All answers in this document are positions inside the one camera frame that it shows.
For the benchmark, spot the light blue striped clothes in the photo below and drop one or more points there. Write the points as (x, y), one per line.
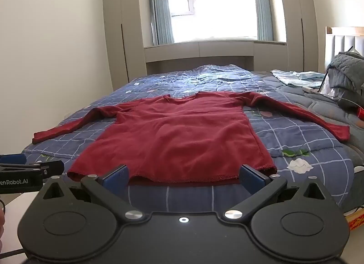
(295, 78)

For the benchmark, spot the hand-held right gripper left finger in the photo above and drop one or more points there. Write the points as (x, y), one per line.
(116, 180)

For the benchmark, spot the beige window seat cabinet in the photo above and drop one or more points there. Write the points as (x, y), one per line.
(199, 52)

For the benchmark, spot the grey quilted bedspread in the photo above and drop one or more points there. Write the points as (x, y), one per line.
(321, 107)

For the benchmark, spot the blue-grey curtain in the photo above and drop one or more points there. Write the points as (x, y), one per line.
(263, 2)
(160, 5)

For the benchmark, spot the blue plaid floral quilt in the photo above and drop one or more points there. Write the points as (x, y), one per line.
(216, 81)

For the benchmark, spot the grey quilt pile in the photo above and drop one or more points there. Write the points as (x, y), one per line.
(348, 70)

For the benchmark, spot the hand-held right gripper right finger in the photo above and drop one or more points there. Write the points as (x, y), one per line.
(252, 179)

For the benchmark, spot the beige wardrobe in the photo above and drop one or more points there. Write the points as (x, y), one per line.
(125, 24)
(298, 19)

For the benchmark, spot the white power strip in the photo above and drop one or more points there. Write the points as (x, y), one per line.
(307, 89)

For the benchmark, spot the orange box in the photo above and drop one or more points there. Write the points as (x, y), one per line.
(355, 220)

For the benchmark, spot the red cloth item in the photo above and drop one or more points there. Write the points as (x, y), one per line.
(361, 113)

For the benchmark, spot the window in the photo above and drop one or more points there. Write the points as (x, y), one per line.
(216, 2)

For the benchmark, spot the red long-sleeved sweater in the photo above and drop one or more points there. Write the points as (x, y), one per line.
(176, 133)

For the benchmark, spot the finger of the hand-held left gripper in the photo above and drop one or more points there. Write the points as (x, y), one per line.
(52, 167)
(12, 159)

